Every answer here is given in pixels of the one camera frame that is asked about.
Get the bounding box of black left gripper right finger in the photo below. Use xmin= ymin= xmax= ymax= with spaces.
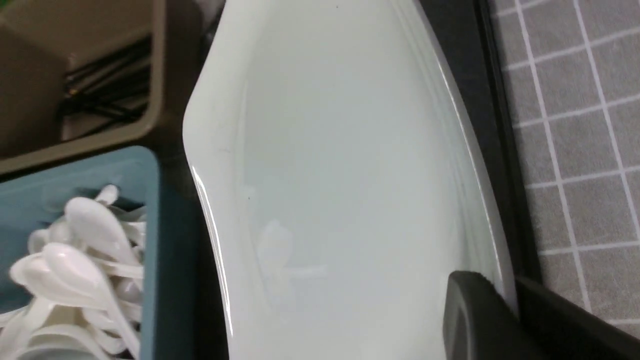
xmin=515 ymin=278 xmax=640 ymax=360

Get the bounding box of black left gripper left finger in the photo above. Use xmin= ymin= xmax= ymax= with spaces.
xmin=442 ymin=271 xmax=546 ymax=360

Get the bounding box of large white square plate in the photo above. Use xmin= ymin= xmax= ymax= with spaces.
xmin=182 ymin=0 xmax=519 ymax=360

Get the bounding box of grey checkered tablecloth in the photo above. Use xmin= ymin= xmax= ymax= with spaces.
xmin=489 ymin=0 xmax=640 ymax=338

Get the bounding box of white spoon front centre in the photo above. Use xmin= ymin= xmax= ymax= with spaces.
xmin=64 ymin=197 xmax=141 ymax=266

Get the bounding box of white spoon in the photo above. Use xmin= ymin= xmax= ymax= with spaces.
xmin=64 ymin=197 xmax=141 ymax=266
xmin=42 ymin=243 xmax=141 ymax=360

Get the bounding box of white spoon front right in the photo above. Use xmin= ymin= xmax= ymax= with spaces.
xmin=42 ymin=243 xmax=141 ymax=360

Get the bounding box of pile of black chopsticks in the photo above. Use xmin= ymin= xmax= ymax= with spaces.
xmin=54 ymin=35 xmax=153 ymax=137

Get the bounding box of teal plastic bin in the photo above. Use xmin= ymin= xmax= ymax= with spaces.
xmin=0 ymin=146 xmax=201 ymax=360

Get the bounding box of brown plastic bin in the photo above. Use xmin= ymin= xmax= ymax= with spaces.
xmin=0 ymin=0 xmax=206 ymax=176

